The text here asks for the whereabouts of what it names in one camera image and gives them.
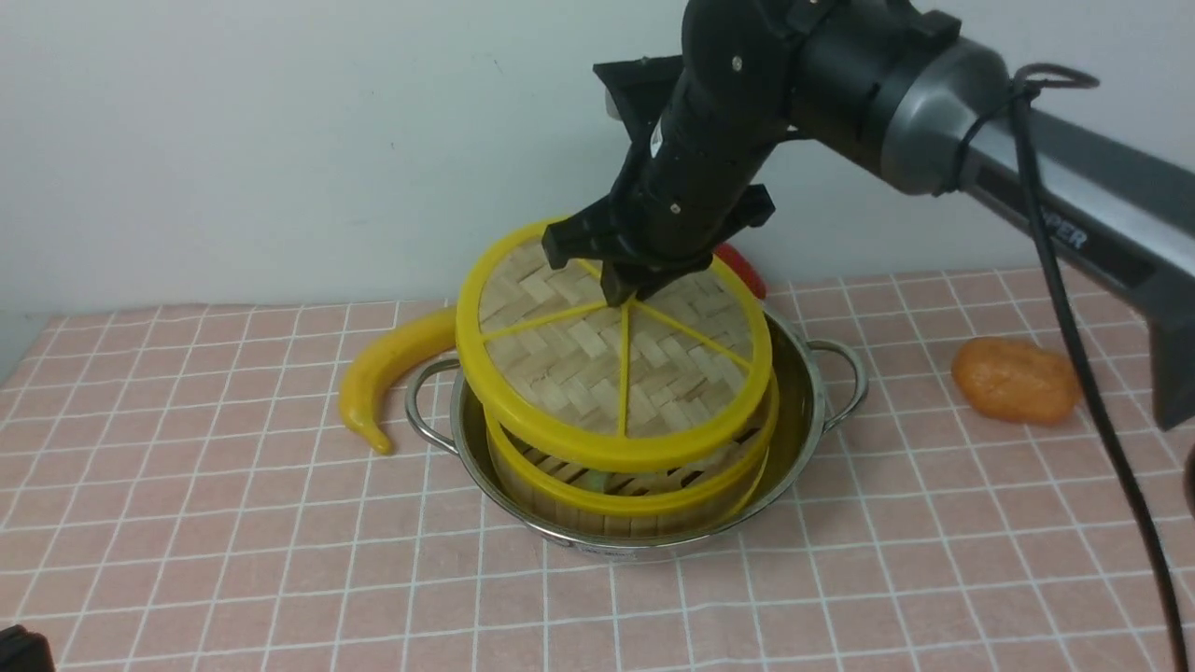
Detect stainless steel pot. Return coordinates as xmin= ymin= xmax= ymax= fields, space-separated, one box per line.
xmin=404 ymin=308 xmax=869 ymax=561

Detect pink checkered tablecloth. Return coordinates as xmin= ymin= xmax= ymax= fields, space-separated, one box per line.
xmin=1 ymin=269 xmax=1173 ymax=671

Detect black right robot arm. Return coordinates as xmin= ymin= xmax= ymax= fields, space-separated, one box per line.
xmin=541 ymin=1 xmax=1194 ymax=429

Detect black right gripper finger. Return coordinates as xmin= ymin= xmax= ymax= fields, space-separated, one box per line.
xmin=600 ymin=262 xmax=639 ymax=307
xmin=637 ymin=264 xmax=695 ymax=301

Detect red bell pepper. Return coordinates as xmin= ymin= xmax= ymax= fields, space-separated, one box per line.
xmin=713 ymin=243 xmax=768 ymax=301

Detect yellow bamboo steamer basket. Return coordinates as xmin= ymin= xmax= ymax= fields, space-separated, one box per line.
xmin=484 ymin=379 xmax=780 ymax=539

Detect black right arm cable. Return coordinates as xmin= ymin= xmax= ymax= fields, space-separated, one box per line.
xmin=952 ymin=63 xmax=1191 ymax=672

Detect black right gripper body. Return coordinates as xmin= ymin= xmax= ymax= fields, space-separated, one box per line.
xmin=541 ymin=55 xmax=776 ymax=273

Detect yellow banana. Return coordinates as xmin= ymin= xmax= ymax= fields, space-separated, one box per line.
xmin=338 ymin=305 xmax=456 ymax=456

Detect yellow bamboo steamer lid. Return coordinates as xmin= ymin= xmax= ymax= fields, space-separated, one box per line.
xmin=456 ymin=222 xmax=773 ymax=472

